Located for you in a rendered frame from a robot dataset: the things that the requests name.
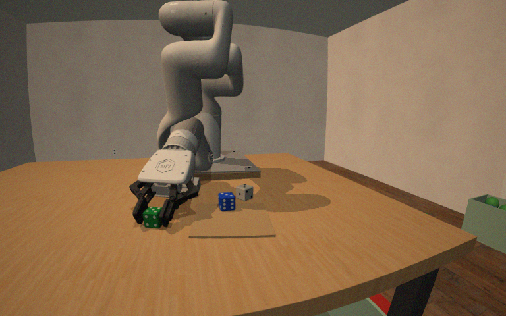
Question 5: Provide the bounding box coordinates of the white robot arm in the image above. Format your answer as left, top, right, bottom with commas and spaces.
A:
157, 0, 244, 171

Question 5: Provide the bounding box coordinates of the green die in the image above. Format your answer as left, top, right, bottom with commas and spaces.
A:
143, 207, 162, 228

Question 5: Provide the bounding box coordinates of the white die with black pips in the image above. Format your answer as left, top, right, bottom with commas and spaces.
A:
236, 184, 253, 201

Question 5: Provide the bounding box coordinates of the blue die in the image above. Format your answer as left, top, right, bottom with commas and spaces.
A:
218, 192, 235, 211

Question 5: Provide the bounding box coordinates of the tan flat mat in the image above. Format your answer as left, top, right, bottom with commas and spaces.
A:
188, 203, 275, 238

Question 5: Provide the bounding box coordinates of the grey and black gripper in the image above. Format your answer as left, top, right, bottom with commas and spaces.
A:
129, 144, 198, 227

